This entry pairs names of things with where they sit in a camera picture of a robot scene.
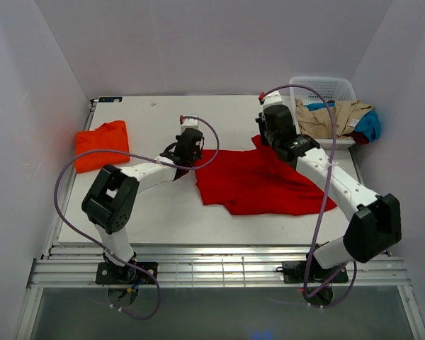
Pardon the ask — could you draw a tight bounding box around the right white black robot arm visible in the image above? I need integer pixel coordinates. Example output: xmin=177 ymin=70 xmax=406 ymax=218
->
xmin=256 ymin=103 xmax=402 ymax=281

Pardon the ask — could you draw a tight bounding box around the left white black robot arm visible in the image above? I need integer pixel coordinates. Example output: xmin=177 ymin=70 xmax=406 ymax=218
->
xmin=81 ymin=127 xmax=204 ymax=284

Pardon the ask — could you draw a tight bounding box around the beige t shirt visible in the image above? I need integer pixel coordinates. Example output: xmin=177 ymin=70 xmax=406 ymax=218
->
xmin=295 ymin=100 xmax=373 ymax=140

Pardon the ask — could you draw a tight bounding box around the white plastic laundry basket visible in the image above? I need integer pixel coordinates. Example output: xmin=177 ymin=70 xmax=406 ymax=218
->
xmin=288 ymin=76 xmax=358 ymax=150

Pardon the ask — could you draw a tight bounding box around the folded orange t shirt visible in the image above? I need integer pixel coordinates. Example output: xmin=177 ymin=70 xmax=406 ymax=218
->
xmin=74 ymin=120 xmax=130 ymax=174

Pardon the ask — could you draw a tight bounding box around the dark red t shirt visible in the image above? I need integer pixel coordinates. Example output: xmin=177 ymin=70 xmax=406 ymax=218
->
xmin=350 ymin=131 xmax=370 ymax=145

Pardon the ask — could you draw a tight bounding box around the blue label sticker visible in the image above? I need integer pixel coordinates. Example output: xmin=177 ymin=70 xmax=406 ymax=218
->
xmin=98 ymin=96 xmax=123 ymax=103

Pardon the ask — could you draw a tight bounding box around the blue t shirt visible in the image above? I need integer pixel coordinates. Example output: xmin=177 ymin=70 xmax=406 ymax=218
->
xmin=307 ymin=104 xmax=381 ymax=143

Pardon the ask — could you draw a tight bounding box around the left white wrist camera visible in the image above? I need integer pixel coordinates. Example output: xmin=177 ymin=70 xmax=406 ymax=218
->
xmin=179 ymin=115 xmax=199 ymax=135

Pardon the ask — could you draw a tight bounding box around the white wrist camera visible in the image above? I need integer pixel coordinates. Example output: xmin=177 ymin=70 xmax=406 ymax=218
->
xmin=179 ymin=115 xmax=199 ymax=135
xmin=259 ymin=91 xmax=283 ymax=111

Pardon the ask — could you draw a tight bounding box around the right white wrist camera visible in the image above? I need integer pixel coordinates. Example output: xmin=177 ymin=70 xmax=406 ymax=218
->
xmin=259 ymin=91 xmax=283 ymax=111

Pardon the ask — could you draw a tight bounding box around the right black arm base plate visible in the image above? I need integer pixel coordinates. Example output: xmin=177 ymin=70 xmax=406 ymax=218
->
xmin=276 ymin=260 xmax=349 ymax=283

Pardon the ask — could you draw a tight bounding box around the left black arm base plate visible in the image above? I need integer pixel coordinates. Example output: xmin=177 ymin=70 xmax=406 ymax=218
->
xmin=95 ymin=262 xmax=154 ymax=285

